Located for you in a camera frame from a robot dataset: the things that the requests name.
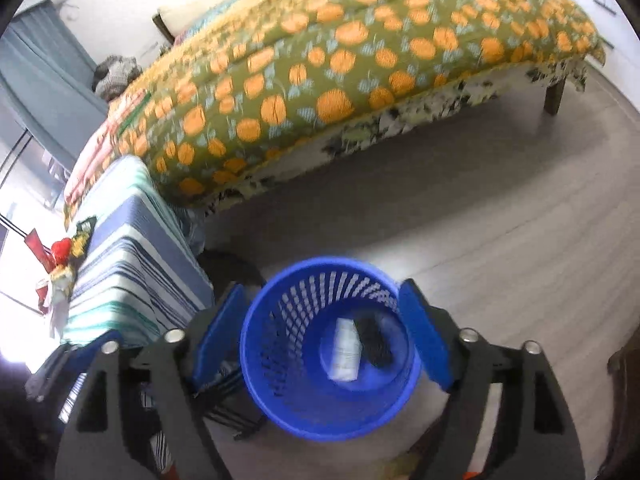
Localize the pink folded cloth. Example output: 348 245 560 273
62 90 151 226

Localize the grey-blue curtain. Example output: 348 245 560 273
0 0 108 143

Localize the grey pile of clothes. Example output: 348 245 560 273
92 55 141 101

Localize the green snack packet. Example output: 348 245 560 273
70 216 98 261

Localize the striped cloth covered table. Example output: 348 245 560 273
60 155 216 351

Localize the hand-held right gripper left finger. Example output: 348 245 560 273
55 282 251 480

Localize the blue plastic mesh basket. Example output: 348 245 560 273
239 256 423 443

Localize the floral bed sheet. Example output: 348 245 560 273
202 57 588 218

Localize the bed with orange-dotted green cover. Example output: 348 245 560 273
62 0 608 211

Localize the black crumpled wrapper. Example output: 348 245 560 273
352 312 396 368

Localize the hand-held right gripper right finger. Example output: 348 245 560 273
397 277 586 480

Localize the dark wooden bed leg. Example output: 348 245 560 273
542 77 568 116

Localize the white packet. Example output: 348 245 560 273
327 317 362 382

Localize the red snack packet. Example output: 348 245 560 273
22 227 73 267

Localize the white pillow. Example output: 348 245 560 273
157 0 266 36

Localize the brown wooden furniture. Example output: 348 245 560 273
607 345 640 396

